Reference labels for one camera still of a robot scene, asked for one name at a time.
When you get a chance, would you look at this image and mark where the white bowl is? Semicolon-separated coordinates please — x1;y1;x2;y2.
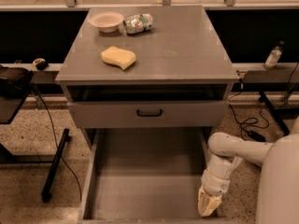
90;12;124;33

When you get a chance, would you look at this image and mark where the black floor cable left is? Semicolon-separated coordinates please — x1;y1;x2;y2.
31;83;83;203

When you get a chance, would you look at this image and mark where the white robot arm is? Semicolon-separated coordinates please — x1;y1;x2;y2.
198;118;299;224

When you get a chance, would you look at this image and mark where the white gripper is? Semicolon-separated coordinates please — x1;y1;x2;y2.
197;170;230;217

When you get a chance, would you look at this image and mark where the black cable right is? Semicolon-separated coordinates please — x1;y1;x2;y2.
227;77;271;143

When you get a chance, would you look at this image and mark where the black side table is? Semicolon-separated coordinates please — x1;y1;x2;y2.
0;84;71;203

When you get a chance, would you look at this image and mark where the clear plastic bottle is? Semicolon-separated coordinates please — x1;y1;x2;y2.
264;41;284;69

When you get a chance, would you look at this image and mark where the small tape measure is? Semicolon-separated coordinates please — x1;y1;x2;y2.
33;58;49;70

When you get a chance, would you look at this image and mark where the grey top drawer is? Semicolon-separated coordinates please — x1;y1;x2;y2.
68;101;227;129

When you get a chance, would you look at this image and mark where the yellow sponge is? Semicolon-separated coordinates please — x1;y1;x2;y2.
101;46;136;70

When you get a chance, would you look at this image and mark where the black bag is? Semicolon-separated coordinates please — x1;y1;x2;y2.
0;65;34;98

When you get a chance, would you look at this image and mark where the crumpled snack bag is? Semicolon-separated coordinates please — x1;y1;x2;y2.
123;13;153;35

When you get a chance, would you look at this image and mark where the grey drawer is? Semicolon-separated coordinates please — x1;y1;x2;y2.
68;101;227;129
77;128;241;224

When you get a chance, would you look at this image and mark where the grey drawer cabinet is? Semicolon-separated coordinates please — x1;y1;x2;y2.
56;6;237;144

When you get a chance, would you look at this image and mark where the black stand leg right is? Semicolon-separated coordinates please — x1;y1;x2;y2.
259;91;290;135

